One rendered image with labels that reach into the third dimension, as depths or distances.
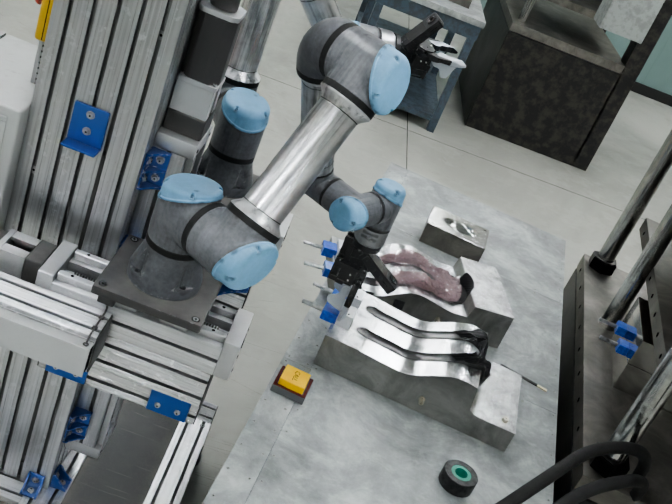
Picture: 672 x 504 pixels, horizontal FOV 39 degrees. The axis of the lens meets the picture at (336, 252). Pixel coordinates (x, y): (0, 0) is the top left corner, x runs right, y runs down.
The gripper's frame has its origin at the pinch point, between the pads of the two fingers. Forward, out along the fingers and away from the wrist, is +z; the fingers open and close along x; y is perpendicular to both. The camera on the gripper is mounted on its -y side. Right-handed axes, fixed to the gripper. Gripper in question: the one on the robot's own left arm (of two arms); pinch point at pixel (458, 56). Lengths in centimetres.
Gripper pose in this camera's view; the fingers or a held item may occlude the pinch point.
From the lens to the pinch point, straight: 256.1
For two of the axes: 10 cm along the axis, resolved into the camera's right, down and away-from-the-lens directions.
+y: -3.8, 7.2, 5.7
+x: 2.4, 6.8, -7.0
